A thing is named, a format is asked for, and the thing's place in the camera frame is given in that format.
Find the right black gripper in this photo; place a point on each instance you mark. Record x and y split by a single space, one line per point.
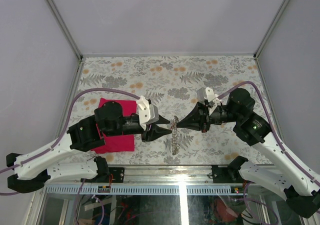
195 120

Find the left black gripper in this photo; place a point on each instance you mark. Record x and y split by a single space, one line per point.
153 132

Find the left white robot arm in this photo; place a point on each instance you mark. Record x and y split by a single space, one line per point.
32 171

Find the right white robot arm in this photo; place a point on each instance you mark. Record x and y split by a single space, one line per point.
297 184

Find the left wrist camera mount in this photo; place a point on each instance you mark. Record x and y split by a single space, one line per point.
148 113

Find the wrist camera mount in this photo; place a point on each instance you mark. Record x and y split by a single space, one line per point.
207 96
148 113

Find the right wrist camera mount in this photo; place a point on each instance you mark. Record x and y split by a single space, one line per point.
207 96

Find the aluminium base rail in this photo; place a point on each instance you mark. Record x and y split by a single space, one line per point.
152 180

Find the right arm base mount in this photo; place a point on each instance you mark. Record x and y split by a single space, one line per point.
225 172

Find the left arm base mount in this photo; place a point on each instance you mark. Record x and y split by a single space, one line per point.
106 174

